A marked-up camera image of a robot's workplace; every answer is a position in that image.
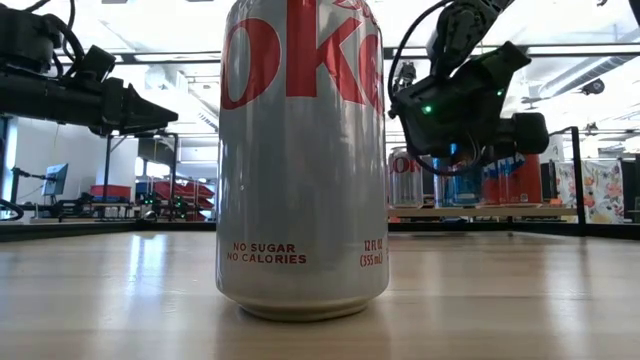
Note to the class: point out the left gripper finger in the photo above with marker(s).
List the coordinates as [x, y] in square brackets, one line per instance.
[140, 129]
[145, 110]

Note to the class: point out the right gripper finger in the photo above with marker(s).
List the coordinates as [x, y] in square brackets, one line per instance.
[531, 133]

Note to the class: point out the red Fanta soda can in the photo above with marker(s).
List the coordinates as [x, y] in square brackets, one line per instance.
[525, 185]
[492, 190]

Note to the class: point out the silver Diet Coke can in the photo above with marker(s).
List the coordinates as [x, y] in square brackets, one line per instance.
[300, 175]
[406, 187]

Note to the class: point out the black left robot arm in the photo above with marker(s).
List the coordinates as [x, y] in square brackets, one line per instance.
[25, 40]

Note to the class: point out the wooden shelf board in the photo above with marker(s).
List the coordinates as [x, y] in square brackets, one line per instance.
[475, 212]

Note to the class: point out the grey hanging box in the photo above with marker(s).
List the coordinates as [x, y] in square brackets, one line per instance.
[155, 152]

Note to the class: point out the red storage bin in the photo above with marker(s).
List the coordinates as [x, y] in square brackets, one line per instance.
[111, 191]

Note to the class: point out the computer monitor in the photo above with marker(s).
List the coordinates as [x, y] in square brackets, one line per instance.
[56, 180]

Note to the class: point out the red blue shelving cart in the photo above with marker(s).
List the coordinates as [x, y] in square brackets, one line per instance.
[200, 191]

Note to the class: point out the floral cloth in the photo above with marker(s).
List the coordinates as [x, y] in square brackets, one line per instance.
[602, 192]

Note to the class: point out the dark cabinet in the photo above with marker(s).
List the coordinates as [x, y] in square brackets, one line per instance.
[631, 190]

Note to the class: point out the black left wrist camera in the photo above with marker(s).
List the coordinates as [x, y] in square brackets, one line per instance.
[95, 62]

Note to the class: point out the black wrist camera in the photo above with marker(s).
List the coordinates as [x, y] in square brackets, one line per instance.
[500, 65]
[95, 62]

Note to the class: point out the black background rack frame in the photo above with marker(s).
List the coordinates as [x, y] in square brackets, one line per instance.
[106, 170]

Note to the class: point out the black ceiling mounted camera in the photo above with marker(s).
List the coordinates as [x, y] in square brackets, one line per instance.
[407, 75]
[593, 87]

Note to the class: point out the black shelf side rail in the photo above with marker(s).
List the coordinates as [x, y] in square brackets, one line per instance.
[578, 175]

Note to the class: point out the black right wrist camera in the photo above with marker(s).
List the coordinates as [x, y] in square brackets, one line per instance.
[500, 65]

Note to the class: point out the black metal table frame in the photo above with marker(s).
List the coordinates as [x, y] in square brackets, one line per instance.
[75, 231]

